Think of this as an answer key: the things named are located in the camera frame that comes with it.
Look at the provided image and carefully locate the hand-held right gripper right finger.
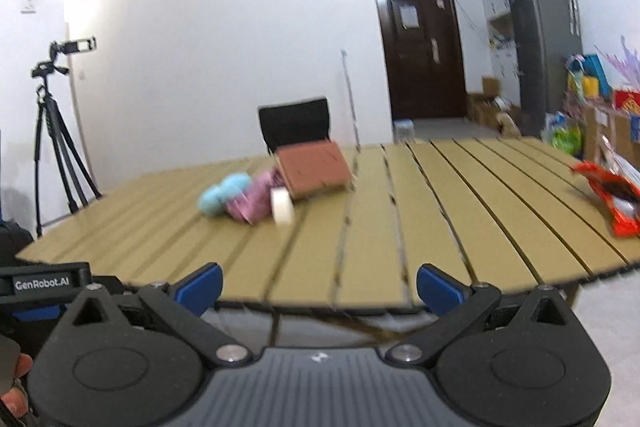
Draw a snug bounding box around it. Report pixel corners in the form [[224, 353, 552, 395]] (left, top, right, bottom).
[[382, 263, 579, 365]]

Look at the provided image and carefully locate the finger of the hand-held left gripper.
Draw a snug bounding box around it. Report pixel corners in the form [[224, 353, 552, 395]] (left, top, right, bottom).
[[11, 304, 64, 323], [92, 276, 137, 296]]

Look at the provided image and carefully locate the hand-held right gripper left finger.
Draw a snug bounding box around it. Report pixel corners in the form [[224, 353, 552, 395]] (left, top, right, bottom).
[[62, 263, 254, 365]]

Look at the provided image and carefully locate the pink glitter pouch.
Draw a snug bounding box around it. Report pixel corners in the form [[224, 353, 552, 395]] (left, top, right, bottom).
[[225, 168, 286, 225]]

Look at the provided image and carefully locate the brown box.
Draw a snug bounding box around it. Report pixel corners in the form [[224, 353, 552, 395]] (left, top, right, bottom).
[[275, 141, 352, 202]]

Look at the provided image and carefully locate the person's left hand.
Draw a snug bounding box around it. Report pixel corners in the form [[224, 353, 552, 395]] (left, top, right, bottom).
[[0, 353, 35, 415]]

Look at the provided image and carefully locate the tan folding table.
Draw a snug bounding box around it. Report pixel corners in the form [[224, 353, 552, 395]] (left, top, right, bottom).
[[15, 137, 640, 348]]

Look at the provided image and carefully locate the light blue fluffy ball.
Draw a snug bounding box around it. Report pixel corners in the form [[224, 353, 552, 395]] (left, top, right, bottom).
[[197, 173, 251, 216]]

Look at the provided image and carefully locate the white sponge block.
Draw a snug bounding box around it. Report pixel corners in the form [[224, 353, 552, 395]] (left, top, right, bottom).
[[270, 187, 296, 226]]

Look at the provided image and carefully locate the black tripod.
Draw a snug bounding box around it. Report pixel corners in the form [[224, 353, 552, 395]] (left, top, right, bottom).
[[31, 62, 103, 238]]

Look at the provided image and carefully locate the small cardboard box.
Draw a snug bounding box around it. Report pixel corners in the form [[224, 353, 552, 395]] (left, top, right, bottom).
[[466, 77, 523, 138]]

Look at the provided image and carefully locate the black folding chair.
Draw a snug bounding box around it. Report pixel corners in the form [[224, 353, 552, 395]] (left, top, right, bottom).
[[257, 96, 333, 155]]

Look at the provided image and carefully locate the red snack packet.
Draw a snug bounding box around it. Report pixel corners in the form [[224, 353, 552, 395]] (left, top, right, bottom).
[[571, 134, 640, 239]]

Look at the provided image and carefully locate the green white bag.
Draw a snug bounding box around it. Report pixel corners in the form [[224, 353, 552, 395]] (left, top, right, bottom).
[[542, 112, 585, 155]]

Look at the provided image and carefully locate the white pole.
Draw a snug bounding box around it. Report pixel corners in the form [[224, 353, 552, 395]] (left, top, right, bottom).
[[340, 49, 362, 152]]

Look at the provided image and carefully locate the dark brown door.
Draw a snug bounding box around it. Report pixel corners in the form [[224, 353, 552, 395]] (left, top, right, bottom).
[[372, 0, 468, 120]]

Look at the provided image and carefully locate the large cardboard box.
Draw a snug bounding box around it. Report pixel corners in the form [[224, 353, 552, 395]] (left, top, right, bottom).
[[582, 104, 640, 158]]

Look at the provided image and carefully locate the black phone holder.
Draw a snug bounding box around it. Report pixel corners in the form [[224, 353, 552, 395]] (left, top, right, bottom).
[[49, 37, 97, 58]]

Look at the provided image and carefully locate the grey refrigerator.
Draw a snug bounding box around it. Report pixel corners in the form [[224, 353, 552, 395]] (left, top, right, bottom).
[[501, 0, 585, 138]]

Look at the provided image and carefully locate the red gift box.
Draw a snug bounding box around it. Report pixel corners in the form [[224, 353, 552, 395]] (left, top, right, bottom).
[[612, 89, 640, 115]]

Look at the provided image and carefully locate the blue gift bag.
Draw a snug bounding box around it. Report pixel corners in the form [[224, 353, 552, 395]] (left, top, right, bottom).
[[566, 53, 612, 100]]

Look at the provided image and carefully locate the purple coral wall decoration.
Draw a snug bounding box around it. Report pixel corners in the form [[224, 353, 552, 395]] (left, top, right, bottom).
[[607, 36, 640, 92]]

